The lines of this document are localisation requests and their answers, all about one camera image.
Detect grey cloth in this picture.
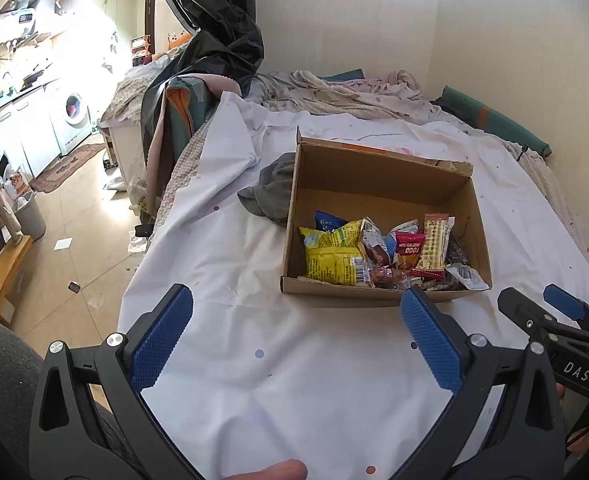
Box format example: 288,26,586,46
238,152,297,226

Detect brown white snack packet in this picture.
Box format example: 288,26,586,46
359,217,393,266

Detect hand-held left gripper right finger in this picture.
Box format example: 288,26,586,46
399,286,569,480

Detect brown cardboard box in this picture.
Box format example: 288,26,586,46
280,127,494,309

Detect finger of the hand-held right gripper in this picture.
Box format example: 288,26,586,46
497,287,568,357
543,283,589,333

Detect wooden stool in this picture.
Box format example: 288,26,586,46
0,230,34,322

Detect black plastic bag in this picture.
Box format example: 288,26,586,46
142,0,266,157

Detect teal orange folded blanket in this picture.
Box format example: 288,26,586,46
167,76,213,152

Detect blue cartoon snack packet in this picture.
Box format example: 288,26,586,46
315,210,350,234

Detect grey trash bin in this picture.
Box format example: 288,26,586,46
12,192,48,242

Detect white washing machine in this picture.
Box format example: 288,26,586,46
49,85,93,154

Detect clear-wrapped brown snack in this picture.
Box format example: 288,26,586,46
367,266,411,290

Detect crumpled floral quilt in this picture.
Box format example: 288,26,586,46
254,67,441,124

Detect patterned floor rug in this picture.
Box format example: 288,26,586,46
29,142,106,195

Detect red storage rack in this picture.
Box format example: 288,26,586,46
131,35,152,66

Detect red rice cake packet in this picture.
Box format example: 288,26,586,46
393,231,427,274

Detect teal pillow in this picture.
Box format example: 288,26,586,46
432,85,551,157

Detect white kitchen cabinets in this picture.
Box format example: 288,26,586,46
0,87,63,179

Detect person's left hand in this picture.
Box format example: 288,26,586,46
223,459,308,480

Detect white water heater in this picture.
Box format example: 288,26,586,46
0,2,58,37

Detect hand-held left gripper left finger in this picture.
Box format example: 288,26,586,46
29,282,195,480

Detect beige checked snack bar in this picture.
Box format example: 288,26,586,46
417,213,451,272

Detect yellow snack packet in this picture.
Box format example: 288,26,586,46
299,220,376,289

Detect clear silver snack wrapper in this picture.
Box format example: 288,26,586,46
445,264,491,291

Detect person's leg in dark pants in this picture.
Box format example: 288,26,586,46
0,316,141,480

